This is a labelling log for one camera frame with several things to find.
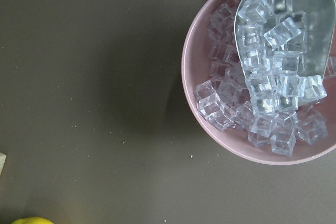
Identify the pink ice bowl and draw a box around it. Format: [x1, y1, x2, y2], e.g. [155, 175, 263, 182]
[181, 0, 335, 165]

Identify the steel ice scoop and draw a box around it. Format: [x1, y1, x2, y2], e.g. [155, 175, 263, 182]
[233, 0, 336, 78]

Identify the lower whole lemon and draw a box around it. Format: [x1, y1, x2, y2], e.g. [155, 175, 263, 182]
[12, 217, 54, 224]

